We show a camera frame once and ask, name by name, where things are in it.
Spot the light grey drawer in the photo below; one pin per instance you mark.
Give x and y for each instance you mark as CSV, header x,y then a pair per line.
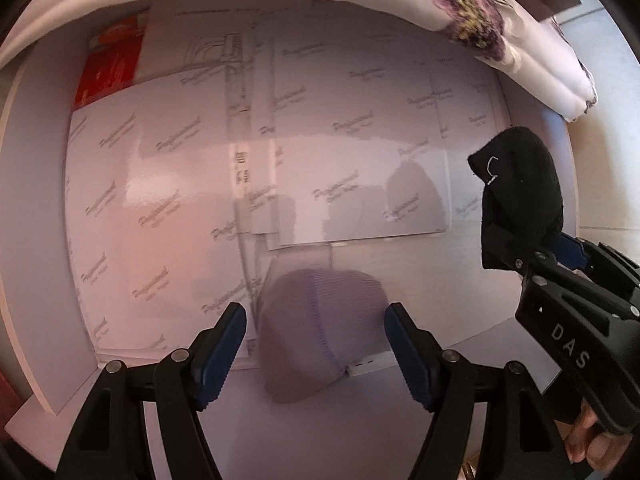
x,y
350,425

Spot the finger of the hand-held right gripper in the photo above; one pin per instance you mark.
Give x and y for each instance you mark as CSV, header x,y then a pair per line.
x,y
537,262
572,250

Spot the stack of white printed paper sheets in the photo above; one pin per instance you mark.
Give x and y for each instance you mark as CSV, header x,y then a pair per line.
x,y
175,185

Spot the red packet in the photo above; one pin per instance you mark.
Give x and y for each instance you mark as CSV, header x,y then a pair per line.
x,y
107,75

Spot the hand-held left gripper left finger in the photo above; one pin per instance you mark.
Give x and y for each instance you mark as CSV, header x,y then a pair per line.
x,y
222,355

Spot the orange packet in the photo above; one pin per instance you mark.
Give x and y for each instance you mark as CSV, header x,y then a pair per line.
x,y
122,32

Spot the light purple knit sock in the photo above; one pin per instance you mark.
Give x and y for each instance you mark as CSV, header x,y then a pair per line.
x,y
320,330

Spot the person's right hand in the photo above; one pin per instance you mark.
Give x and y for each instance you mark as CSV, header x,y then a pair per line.
x,y
585,440

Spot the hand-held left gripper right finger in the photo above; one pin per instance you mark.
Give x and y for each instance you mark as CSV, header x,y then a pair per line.
x,y
410,355

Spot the black knit sock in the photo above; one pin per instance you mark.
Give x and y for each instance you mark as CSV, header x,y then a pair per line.
x,y
525,185

